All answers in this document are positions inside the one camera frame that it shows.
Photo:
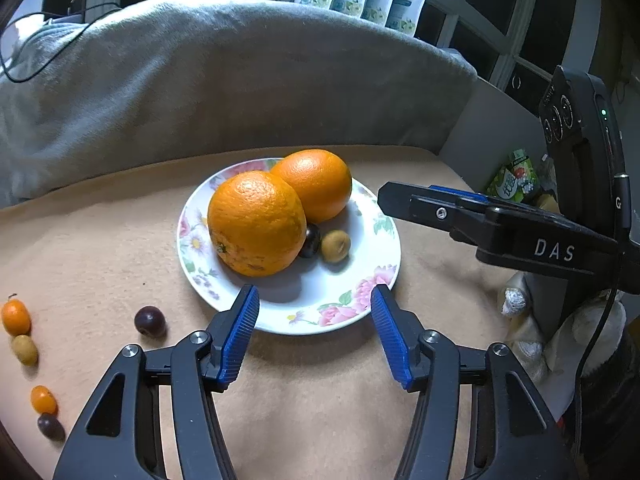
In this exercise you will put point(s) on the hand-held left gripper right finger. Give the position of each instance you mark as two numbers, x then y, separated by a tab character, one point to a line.
392	340

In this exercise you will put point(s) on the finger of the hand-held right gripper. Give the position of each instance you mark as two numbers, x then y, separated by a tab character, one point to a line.
465	192
425	207

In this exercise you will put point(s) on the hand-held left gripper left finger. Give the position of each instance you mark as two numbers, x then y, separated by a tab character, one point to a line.
239	340

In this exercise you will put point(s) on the white floral plate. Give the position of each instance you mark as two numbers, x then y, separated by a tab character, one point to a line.
310	305

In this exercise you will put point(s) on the dark red plum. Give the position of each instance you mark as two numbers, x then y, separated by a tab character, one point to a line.
150	321

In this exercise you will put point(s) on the small olive-green fruit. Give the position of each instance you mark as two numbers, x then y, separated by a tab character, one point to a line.
25	350
334	246

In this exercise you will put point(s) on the large orange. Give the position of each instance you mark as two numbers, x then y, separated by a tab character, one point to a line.
320	180
255	220

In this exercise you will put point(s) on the small dark grape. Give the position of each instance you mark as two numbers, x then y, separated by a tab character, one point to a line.
311	242
50	427

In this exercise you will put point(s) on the small orange kumquat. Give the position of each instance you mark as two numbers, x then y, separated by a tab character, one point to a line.
43	400
15	316

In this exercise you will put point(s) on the person's right hand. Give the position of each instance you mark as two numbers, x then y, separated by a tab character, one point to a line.
530	345

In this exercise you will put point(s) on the green printed bag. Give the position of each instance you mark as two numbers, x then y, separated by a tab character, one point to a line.
515	180

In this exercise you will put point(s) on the grey fleece blanket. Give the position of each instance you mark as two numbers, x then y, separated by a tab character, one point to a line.
225	85

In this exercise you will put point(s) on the white window frame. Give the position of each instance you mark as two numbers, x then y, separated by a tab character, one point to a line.
452	15

